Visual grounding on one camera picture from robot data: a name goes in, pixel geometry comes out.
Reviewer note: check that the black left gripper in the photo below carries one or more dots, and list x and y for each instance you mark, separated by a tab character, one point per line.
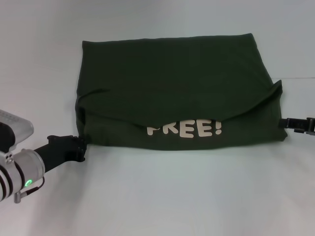
61	150

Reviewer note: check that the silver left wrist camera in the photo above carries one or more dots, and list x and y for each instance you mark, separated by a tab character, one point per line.
14	123

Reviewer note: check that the dark green shirt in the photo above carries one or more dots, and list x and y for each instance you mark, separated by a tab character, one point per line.
172	86

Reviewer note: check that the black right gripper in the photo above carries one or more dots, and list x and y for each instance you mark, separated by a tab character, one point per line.
306	125

